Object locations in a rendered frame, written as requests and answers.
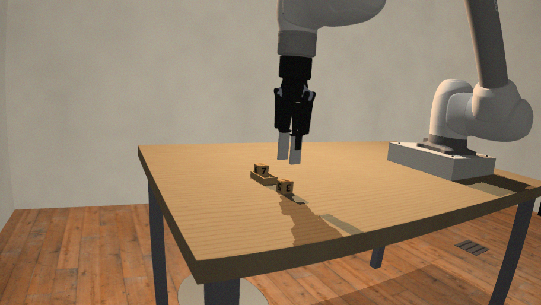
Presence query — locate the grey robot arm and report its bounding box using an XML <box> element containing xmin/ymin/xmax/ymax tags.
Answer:
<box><xmin>276</xmin><ymin>0</ymin><xmax>533</xmax><ymax>156</ymax></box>

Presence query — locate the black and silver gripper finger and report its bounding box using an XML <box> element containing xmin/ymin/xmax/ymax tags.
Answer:
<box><xmin>274</xmin><ymin>86</ymin><xmax>292</xmax><ymax>160</ymax></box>
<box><xmin>289</xmin><ymin>85</ymin><xmax>316</xmax><ymax>165</ymax></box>

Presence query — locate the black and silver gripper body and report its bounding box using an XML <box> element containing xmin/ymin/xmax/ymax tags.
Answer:
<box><xmin>279</xmin><ymin>56</ymin><xmax>313</xmax><ymax>102</ymax></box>

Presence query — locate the orange wooden cube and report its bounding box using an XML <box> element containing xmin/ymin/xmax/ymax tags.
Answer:
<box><xmin>254</xmin><ymin>163</ymin><xmax>269</xmax><ymax>176</ymax></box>
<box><xmin>276</xmin><ymin>178</ymin><xmax>294</xmax><ymax>194</ymax></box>

